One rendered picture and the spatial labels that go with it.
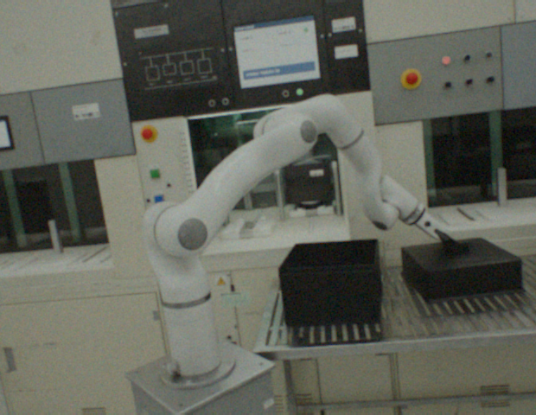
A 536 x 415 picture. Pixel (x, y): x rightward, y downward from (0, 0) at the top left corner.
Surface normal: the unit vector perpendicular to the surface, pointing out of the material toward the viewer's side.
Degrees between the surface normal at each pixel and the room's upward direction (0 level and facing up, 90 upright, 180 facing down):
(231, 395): 90
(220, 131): 90
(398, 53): 90
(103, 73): 90
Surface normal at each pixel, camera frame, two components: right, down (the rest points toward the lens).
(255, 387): 0.63, 0.07
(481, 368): -0.10, 0.19
